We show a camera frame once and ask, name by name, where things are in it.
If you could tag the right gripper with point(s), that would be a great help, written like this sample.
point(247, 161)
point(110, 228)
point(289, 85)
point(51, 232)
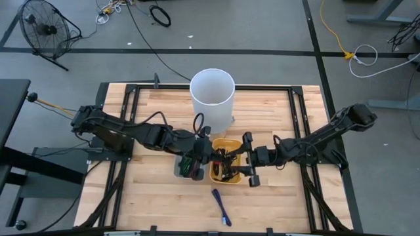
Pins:
point(257, 155)

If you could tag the yellow plastic bin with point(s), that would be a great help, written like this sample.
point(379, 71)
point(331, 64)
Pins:
point(226, 143)

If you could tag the black desk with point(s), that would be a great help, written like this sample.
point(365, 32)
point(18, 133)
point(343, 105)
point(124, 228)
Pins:
point(13, 105)

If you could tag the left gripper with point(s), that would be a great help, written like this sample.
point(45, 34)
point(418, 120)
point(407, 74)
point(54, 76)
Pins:
point(205, 150)

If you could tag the black floor fan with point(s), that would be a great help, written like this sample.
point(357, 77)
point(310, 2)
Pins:
point(46, 29)

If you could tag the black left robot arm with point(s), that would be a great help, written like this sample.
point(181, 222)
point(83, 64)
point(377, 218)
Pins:
point(115, 129)

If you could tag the black metal table frame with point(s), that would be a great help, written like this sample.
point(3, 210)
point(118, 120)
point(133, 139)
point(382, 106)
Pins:
point(269, 87)

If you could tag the yellow rod black knob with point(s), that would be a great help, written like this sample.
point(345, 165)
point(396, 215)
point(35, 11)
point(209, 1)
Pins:
point(31, 97)

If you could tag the grey desk leg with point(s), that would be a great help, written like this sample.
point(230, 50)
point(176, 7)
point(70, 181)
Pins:
point(393, 105)
point(377, 18)

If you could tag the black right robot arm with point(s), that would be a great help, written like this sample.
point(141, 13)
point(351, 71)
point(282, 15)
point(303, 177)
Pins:
point(321, 134)

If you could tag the silver aluminium extrusion bar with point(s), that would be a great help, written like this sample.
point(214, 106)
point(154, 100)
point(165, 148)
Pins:
point(121, 233)

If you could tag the grey plastic bin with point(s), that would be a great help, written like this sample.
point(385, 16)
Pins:
point(177, 170)

